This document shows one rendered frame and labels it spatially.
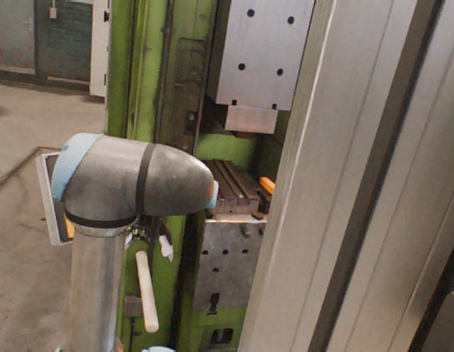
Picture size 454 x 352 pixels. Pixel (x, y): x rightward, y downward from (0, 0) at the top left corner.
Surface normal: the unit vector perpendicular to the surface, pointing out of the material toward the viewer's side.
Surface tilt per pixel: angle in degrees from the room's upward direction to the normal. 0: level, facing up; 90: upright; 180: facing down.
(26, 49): 90
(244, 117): 90
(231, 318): 90
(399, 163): 90
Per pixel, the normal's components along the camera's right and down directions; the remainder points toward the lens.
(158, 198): 0.17, 0.48
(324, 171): -0.17, 0.36
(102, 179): 0.00, 0.18
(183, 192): 0.63, 0.29
